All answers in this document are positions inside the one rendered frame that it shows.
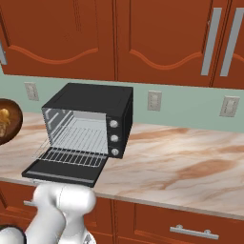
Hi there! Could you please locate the black toaster oven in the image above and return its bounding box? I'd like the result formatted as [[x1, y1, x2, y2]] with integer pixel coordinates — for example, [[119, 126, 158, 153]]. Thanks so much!
[[41, 82, 134, 160]]

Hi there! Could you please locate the black toaster oven door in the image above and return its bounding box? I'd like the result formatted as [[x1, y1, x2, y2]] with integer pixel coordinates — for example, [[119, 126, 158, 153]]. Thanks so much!
[[21, 154, 111, 189]]

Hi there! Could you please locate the brown bowl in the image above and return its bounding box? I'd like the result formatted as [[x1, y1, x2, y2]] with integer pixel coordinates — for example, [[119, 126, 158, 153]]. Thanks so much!
[[0, 97, 24, 147]]

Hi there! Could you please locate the golden bread piece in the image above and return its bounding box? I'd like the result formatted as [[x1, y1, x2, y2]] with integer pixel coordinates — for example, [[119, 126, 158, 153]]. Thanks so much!
[[0, 108, 10, 138]]

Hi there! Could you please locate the white wall outlet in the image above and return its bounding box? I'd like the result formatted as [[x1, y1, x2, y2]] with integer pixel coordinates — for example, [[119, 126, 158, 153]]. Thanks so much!
[[219, 94, 241, 118], [147, 90, 163, 112], [24, 81, 40, 102]]

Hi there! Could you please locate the silver wire oven rack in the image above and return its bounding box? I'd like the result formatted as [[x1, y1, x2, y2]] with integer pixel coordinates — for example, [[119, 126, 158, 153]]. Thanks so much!
[[31, 125, 110, 168]]

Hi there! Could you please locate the red-brown wall cupboard door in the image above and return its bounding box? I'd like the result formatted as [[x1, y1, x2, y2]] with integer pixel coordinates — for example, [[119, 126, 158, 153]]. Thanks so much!
[[212, 0, 244, 91], [0, 0, 116, 82], [115, 0, 231, 89]]

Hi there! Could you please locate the silver cupboard bar handle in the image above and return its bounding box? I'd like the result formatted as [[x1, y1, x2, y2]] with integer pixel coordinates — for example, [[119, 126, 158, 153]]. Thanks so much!
[[0, 40, 9, 67], [219, 7, 244, 77], [200, 7, 223, 77]]

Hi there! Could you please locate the silver drawer handle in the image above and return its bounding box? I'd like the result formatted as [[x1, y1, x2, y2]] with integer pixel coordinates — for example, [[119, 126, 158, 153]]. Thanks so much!
[[169, 224, 220, 241], [23, 199, 37, 208]]

